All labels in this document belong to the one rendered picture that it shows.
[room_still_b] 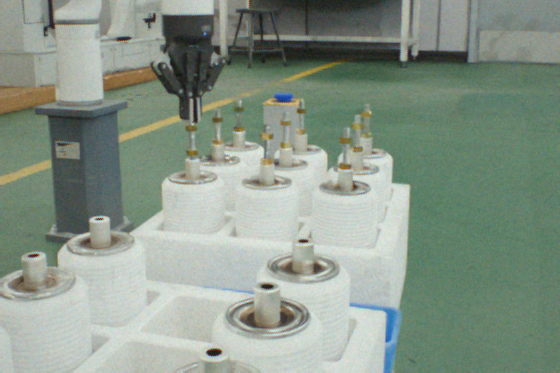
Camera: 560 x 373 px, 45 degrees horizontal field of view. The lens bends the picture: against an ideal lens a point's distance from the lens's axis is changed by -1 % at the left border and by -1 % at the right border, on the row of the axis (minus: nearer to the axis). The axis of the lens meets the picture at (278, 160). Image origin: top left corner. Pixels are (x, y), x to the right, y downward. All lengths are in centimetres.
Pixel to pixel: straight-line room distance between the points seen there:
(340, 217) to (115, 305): 35
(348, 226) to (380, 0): 538
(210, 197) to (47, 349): 43
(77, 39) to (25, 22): 232
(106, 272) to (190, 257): 28
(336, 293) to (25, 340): 30
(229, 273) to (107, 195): 59
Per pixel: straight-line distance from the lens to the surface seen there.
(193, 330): 84
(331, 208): 96
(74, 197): 153
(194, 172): 105
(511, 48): 618
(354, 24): 633
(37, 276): 69
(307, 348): 58
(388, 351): 85
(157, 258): 104
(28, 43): 382
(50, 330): 68
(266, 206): 98
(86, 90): 150
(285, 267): 71
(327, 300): 67
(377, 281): 96
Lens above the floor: 52
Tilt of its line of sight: 13 degrees down
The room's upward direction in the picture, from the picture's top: straight up
